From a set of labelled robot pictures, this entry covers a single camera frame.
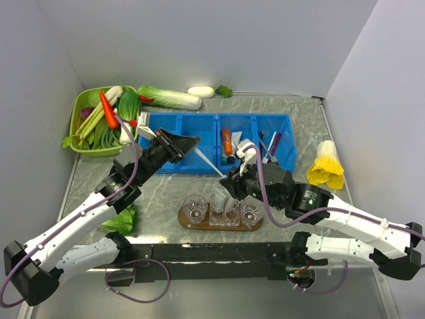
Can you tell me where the purple onion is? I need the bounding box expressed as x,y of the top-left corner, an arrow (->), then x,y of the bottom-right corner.
80,106 -> 94,120

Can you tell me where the orange carrot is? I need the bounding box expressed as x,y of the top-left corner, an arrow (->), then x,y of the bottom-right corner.
100,90 -> 120,130

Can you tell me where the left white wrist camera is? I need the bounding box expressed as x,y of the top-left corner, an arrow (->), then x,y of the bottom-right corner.
129,112 -> 156,140

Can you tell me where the white red toothpaste tube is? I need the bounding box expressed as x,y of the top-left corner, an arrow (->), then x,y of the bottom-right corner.
225,198 -> 240,214

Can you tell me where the right blue storage bin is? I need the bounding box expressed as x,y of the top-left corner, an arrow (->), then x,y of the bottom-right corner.
216,113 -> 297,174

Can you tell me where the green bean bunch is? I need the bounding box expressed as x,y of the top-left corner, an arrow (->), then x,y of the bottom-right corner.
78,118 -> 121,150

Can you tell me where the blue storage bin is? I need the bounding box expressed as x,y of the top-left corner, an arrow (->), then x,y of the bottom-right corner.
148,112 -> 217,174
216,113 -> 297,174

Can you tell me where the bok choy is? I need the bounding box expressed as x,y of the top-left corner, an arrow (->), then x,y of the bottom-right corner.
118,90 -> 139,145

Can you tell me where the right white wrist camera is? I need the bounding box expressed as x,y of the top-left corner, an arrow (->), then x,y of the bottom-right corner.
236,139 -> 258,177

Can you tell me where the white green leek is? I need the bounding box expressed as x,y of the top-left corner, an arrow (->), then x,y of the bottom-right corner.
76,86 -> 123,140

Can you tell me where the white blue toothbrush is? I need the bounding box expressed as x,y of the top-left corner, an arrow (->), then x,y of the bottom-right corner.
194,147 -> 226,178

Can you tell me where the clear square organizer tray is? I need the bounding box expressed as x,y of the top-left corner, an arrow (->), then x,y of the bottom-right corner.
209,203 -> 240,228

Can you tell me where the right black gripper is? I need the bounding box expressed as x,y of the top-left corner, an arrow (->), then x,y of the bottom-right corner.
220,158 -> 284,210

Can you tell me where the white toothpaste tube blue cap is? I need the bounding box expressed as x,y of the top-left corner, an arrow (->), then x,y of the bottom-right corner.
212,188 -> 227,213

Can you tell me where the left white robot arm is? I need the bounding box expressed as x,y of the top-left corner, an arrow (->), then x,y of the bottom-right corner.
3,128 -> 201,306

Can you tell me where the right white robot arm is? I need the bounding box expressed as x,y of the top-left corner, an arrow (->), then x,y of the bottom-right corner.
220,163 -> 424,280

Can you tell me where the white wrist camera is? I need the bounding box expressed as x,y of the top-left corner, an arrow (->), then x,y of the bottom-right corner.
129,112 -> 156,140
236,139 -> 258,177

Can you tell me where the green plastic basket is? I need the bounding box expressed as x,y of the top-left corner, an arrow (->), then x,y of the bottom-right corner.
62,85 -> 139,157

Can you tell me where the black base frame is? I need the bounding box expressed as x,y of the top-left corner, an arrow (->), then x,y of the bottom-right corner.
128,242 -> 327,280

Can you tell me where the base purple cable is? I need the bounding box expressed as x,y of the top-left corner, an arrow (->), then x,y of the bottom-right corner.
104,257 -> 171,302

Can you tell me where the silver white printed tube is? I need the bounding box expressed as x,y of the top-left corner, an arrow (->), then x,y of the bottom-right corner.
231,132 -> 242,151

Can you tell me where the red chili pepper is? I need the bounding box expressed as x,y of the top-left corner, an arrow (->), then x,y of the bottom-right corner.
138,95 -> 155,103

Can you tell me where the green lettuce head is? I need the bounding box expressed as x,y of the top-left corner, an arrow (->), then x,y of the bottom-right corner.
100,205 -> 138,235

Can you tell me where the brown wooden oval tray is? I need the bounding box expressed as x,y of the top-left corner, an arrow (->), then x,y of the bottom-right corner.
178,202 -> 263,232

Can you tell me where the yellow baby cabbage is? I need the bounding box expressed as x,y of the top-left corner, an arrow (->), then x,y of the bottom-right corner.
306,140 -> 344,189

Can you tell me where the clear plastic cup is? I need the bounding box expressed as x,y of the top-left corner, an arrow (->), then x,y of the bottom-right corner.
240,197 -> 264,229
182,194 -> 208,223

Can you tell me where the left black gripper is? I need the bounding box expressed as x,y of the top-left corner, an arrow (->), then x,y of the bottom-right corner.
135,127 -> 201,185

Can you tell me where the grey toothbrush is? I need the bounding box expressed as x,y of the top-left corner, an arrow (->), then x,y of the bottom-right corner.
259,130 -> 270,164

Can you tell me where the napa cabbage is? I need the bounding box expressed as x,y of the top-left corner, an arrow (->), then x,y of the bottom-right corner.
137,85 -> 202,110

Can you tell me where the aluminium rail frame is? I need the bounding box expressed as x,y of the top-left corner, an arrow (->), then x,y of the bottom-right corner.
18,271 -> 99,318

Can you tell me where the left blue storage bin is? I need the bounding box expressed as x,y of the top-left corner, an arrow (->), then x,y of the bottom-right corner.
148,112 -> 217,174

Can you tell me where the orange toothpaste tube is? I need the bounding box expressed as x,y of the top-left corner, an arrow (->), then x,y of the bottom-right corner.
220,129 -> 232,156

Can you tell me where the white radish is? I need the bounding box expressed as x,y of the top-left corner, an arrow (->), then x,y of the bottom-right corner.
187,85 -> 233,98

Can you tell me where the red toothbrush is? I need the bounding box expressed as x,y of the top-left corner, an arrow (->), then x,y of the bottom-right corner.
271,132 -> 282,156

